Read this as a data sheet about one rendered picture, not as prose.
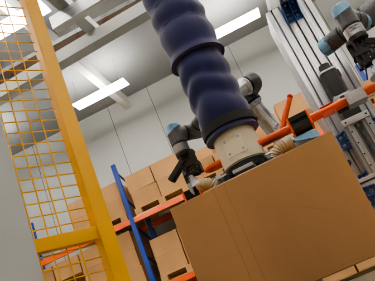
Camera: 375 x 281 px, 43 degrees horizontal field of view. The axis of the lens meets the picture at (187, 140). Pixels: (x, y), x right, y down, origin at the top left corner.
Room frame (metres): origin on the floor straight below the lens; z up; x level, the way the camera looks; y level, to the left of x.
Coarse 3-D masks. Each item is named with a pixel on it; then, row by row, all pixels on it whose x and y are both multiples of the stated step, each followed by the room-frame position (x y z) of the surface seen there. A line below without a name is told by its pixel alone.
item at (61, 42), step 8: (128, 0) 5.09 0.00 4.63; (136, 0) 5.08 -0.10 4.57; (120, 8) 5.11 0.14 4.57; (104, 16) 5.15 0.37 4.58; (112, 16) 5.19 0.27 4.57; (72, 32) 5.22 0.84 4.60; (80, 32) 5.25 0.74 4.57; (56, 40) 5.26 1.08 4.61; (64, 40) 5.27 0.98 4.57; (72, 40) 5.33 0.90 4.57; (56, 48) 5.35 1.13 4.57; (32, 56) 5.32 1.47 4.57; (16, 64) 5.36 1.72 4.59; (32, 64) 5.48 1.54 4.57; (0, 72) 5.40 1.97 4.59; (8, 72) 5.44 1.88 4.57; (16, 72) 5.51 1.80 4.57
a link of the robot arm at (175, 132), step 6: (168, 126) 2.05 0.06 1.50; (174, 126) 2.05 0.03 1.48; (180, 126) 2.07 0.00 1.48; (168, 132) 2.05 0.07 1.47; (174, 132) 2.04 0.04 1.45; (180, 132) 2.05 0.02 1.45; (186, 132) 2.07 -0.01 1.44; (174, 138) 2.05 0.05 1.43; (180, 138) 2.05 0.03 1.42; (186, 138) 2.09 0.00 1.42; (174, 144) 2.05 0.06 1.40
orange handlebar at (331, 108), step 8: (368, 88) 1.62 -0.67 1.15; (328, 104) 1.66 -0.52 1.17; (336, 104) 1.65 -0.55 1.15; (344, 104) 1.68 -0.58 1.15; (320, 112) 1.66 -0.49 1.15; (328, 112) 1.66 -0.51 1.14; (312, 120) 1.71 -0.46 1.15; (288, 128) 1.69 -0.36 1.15; (272, 136) 1.71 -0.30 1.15; (280, 136) 1.74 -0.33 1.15; (264, 144) 1.76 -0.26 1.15; (208, 168) 1.77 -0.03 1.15; (216, 168) 1.80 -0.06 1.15
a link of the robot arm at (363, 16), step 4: (360, 12) 1.67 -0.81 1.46; (360, 16) 1.65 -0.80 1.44; (364, 16) 1.68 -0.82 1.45; (368, 16) 1.71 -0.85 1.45; (360, 20) 1.66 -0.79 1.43; (364, 20) 1.68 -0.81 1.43; (368, 20) 1.70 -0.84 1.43; (364, 24) 1.69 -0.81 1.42; (368, 24) 1.71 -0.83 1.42; (368, 28) 1.74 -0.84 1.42; (340, 32) 1.73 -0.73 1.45; (344, 36) 1.74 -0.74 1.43
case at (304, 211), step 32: (288, 160) 1.52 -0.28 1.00; (320, 160) 1.50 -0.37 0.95; (224, 192) 1.57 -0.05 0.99; (256, 192) 1.55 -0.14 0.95; (288, 192) 1.53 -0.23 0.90; (320, 192) 1.51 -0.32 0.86; (352, 192) 1.49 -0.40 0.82; (192, 224) 1.61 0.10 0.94; (224, 224) 1.58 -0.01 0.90; (256, 224) 1.56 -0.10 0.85; (288, 224) 1.54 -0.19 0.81; (320, 224) 1.52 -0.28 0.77; (352, 224) 1.50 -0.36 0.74; (192, 256) 1.62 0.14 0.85; (224, 256) 1.59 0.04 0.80; (256, 256) 1.57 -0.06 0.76; (288, 256) 1.55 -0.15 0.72; (320, 256) 1.53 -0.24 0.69; (352, 256) 1.51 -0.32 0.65
